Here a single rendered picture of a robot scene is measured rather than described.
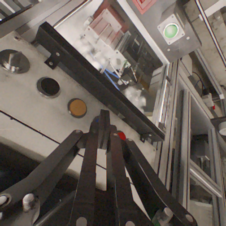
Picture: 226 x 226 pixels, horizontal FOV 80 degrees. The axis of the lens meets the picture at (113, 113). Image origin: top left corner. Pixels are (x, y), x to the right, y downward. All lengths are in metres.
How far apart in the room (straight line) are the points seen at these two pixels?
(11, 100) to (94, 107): 0.14
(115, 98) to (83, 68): 0.09
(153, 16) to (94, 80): 0.46
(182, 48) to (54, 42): 0.57
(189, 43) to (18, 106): 0.65
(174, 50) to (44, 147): 0.65
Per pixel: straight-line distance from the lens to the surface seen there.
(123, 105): 0.29
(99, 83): 0.27
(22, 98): 0.25
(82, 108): 0.26
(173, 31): 0.55
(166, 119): 0.54
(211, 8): 0.78
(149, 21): 0.68
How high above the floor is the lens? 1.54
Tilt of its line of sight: 32 degrees down
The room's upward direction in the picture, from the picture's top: 158 degrees counter-clockwise
